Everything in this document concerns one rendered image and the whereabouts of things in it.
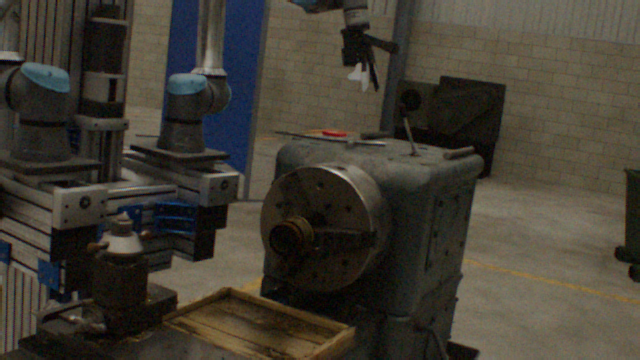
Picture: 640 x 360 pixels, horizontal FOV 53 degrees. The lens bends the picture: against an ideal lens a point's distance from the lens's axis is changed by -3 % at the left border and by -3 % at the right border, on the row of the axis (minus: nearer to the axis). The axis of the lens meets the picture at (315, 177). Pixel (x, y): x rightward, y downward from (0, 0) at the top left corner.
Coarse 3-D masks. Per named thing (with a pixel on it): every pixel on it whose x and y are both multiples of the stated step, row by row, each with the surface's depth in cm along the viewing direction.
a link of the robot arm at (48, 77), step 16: (32, 64) 161; (16, 80) 159; (32, 80) 157; (48, 80) 158; (64, 80) 161; (16, 96) 159; (32, 96) 158; (48, 96) 158; (64, 96) 162; (16, 112) 165; (32, 112) 158; (48, 112) 159; (64, 112) 163
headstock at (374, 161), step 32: (288, 160) 182; (320, 160) 178; (352, 160) 175; (384, 160) 173; (416, 160) 179; (448, 160) 188; (480, 160) 209; (384, 192) 169; (416, 192) 165; (448, 192) 187; (416, 224) 166; (448, 224) 190; (384, 256) 170; (416, 256) 168; (448, 256) 195; (352, 288) 176; (384, 288) 171; (416, 288) 172
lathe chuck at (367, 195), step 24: (312, 168) 160; (312, 192) 161; (336, 192) 158; (360, 192) 156; (264, 216) 168; (312, 216) 170; (336, 216) 159; (360, 216) 155; (384, 216) 161; (264, 240) 169; (384, 240) 162; (312, 264) 163; (336, 264) 160; (360, 264) 157; (312, 288) 164; (336, 288) 160
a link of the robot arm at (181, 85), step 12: (168, 84) 200; (180, 84) 197; (192, 84) 198; (204, 84) 202; (168, 96) 200; (180, 96) 198; (192, 96) 199; (204, 96) 203; (168, 108) 200; (180, 108) 199; (192, 108) 200; (204, 108) 206; (192, 120) 200
